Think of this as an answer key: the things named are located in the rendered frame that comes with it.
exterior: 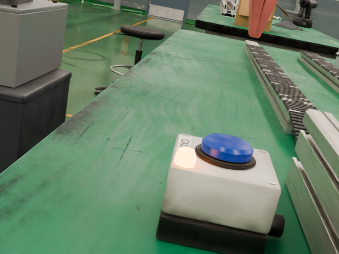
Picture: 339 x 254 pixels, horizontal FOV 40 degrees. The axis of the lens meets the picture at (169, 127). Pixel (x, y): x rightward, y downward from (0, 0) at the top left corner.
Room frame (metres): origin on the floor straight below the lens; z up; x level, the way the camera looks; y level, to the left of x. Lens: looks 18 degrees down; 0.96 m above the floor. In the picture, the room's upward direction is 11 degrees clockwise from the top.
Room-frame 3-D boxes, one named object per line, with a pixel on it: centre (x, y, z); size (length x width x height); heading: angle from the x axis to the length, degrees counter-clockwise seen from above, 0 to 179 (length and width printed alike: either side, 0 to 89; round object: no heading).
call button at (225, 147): (0.34, -0.05, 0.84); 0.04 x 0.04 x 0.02
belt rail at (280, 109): (1.13, -0.20, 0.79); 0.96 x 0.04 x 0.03; 178
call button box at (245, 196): (0.34, -0.05, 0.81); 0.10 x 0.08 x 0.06; 88
